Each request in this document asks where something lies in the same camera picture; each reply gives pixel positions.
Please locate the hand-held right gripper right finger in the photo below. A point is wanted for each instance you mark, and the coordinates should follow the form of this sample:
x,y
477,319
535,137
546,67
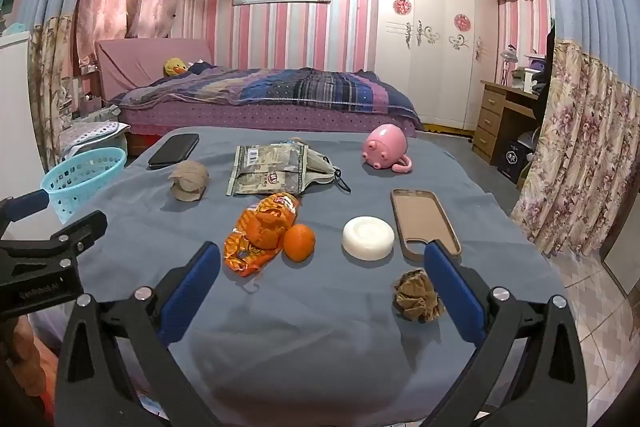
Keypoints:
x,y
452,292

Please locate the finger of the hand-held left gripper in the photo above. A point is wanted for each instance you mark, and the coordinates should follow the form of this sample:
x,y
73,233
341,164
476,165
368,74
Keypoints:
x,y
30,203
75,232

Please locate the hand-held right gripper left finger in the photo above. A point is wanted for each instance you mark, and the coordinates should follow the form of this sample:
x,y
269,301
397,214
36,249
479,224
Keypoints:
x,y
192,292

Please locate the brown paper ball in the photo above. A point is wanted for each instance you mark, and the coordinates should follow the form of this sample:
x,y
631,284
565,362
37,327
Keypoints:
x,y
417,297

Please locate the light blue plastic basket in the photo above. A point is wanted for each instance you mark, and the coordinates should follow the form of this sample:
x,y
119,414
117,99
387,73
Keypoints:
x,y
75,187

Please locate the orange snack wrapper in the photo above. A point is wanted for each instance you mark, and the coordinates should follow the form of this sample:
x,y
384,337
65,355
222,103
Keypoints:
x,y
245,257

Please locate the large orange peel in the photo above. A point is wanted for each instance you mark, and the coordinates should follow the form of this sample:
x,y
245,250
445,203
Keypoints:
x,y
265,229

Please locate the white round soap bar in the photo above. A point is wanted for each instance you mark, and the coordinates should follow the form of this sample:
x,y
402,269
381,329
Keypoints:
x,y
367,237

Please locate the beige paper wad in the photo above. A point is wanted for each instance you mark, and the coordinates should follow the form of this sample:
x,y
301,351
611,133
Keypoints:
x,y
189,181

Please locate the mandarin orange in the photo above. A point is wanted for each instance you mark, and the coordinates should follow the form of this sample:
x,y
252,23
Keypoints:
x,y
300,243

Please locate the silver snack packet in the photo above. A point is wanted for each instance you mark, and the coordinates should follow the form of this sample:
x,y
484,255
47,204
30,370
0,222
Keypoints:
x,y
265,172

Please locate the grey face mask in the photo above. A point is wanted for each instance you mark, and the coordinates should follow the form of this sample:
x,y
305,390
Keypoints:
x,y
320,164

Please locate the person's left hand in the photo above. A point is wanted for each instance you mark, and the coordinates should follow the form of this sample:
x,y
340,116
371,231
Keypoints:
x,y
35,362

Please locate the smartphone with gold case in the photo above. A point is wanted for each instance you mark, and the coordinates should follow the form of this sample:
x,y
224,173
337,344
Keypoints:
x,y
420,217

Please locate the white refrigerator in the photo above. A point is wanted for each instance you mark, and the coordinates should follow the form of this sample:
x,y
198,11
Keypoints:
x,y
20,117

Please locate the white dotted cushion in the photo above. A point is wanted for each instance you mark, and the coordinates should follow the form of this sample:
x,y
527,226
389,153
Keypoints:
x,y
95,132

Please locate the small pink box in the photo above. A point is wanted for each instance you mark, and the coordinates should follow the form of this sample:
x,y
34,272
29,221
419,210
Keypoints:
x,y
97,106

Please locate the black phone wallet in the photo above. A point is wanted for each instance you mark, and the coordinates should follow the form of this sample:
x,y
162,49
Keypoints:
x,y
172,151

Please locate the grey-blue table cloth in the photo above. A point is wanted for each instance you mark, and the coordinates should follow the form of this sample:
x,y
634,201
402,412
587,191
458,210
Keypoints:
x,y
325,332

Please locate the black box with round label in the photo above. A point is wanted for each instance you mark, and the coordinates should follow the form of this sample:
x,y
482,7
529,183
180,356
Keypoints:
x,y
512,159

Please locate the pink pig cup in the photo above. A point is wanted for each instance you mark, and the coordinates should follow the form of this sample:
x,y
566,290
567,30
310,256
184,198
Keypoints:
x,y
382,147

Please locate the teal tissue box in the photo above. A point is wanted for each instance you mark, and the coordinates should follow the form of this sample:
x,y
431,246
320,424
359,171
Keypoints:
x,y
15,29

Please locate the pink bed headboard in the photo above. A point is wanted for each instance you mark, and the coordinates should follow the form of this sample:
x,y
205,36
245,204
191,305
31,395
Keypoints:
x,y
135,62

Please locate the wooden desk with drawers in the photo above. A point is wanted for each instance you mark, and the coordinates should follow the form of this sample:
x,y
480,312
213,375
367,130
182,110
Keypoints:
x,y
492,117

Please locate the bed with purple dotted sheet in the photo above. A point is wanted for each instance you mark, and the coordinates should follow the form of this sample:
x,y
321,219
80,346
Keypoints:
x,y
250,117

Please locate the yellow duck plush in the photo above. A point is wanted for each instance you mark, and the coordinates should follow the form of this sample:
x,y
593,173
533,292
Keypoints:
x,y
175,67

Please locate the white wardrobe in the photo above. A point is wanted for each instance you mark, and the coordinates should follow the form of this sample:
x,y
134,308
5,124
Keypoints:
x,y
435,72

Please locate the white desktop box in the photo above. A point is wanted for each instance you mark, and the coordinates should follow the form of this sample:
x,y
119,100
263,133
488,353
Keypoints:
x,y
522,79

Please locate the striped patchwork blanket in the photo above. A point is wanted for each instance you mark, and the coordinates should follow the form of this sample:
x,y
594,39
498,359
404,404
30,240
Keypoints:
x,y
300,89

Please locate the silver desk lamp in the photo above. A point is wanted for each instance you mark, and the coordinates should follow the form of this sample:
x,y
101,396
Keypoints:
x,y
508,57

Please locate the red round wardrobe decal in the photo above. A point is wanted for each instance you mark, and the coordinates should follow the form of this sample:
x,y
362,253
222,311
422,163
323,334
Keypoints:
x,y
461,22

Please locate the wall socket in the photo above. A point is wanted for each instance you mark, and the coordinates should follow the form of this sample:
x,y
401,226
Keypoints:
x,y
88,69

